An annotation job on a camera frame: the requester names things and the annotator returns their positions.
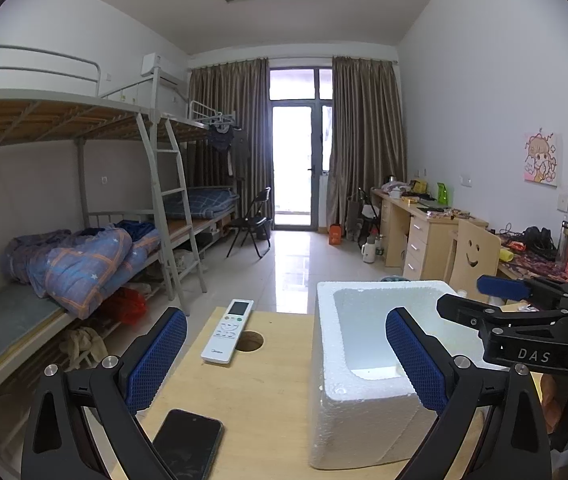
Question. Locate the orange container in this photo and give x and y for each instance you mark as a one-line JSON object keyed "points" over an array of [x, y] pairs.
{"points": [[335, 235]]}

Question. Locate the dark drinking bottle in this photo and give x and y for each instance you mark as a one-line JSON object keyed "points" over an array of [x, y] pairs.
{"points": [[564, 240]]}

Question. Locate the black bag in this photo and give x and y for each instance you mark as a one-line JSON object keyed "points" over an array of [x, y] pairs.
{"points": [[536, 240]]}

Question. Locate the beige cloth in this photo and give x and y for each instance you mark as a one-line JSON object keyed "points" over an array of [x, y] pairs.
{"points": [[81, 347]]}

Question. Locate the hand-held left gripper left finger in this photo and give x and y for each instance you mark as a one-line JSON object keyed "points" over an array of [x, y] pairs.
{"points": [[156, 355]]}

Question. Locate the white thermos jug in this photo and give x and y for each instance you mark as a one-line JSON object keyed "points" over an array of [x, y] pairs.
{"points": [[369, 252]]}

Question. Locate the wooden chair with smiley cutout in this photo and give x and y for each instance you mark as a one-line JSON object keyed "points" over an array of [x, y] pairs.
{"points": [[471, 255]]}

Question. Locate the blue plaid folded quilt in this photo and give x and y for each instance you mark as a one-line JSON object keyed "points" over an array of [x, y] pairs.
{"points": [[204, 202]]}

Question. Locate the dark hanging clothes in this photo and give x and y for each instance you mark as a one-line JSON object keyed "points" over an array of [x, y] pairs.
{"points": [[220, 142]]}

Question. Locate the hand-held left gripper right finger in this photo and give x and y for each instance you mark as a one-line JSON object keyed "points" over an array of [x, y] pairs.
{"points": [[413, 360]]}

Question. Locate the black folding chair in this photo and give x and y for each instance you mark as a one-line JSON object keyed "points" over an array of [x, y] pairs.
{"points": [[251, 220]]}

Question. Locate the light wooden desk with drawers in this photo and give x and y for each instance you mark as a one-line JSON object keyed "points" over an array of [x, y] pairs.
{"points": [[428, 235]]}

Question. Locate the grey bunk bed ladder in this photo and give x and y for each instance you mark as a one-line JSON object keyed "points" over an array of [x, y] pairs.
{"points": [[171, 170]]}

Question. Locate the white foam box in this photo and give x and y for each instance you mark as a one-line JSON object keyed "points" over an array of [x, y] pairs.
{"points": [[358, 410]]}

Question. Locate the white wall socket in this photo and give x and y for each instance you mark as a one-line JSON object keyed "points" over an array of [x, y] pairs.
{"points": [[562, 203]]}

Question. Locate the red plastic bag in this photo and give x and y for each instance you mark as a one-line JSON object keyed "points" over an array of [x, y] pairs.
{"points": [[126, 305]]}

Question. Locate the desk with patterned cloth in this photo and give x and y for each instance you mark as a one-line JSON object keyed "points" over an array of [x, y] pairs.
{"points": [[533, 265]]}

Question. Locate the cartoon wall poster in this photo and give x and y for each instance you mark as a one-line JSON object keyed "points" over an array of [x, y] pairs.
{"points": [[542, 159]]}

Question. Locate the white remote control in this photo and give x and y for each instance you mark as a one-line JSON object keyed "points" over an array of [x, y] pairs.
{"points": [[226, 332]]}

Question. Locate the green spray bottle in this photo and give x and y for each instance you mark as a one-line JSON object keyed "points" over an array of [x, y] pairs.
{"points": [[442, 194]]}

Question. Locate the white wall switch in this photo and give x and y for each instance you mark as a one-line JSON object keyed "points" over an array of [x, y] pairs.
{"points": [[464, 179]]}

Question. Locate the yellow packet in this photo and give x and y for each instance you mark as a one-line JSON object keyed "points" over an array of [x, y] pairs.
{"points": [[506, 254]]}

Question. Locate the glass balcony door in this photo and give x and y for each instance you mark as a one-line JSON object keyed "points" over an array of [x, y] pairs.
{"points": [[296, 150]]}

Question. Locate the grey metal bunk bed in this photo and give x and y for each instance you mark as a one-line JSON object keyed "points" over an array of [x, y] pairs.
{"points": [[39, 110], [199, 122]]}

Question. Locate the black smartphone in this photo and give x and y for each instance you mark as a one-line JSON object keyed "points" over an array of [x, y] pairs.
{"points": [[184, 445]]}

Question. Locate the white air conditioner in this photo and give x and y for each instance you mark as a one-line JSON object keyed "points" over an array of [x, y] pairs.
{"points": [[164, 67]]}

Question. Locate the blue orange striped quilt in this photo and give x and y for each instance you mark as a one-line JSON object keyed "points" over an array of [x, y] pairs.
{"points": [[84, 265]]}

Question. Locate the brown curtain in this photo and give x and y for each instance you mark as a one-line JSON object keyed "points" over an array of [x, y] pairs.
{"points": [[366, 135], [229, 125]]}

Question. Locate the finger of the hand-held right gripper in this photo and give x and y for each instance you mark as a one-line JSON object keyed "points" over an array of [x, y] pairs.
{"points": [[501, 287], [463, 310]]}

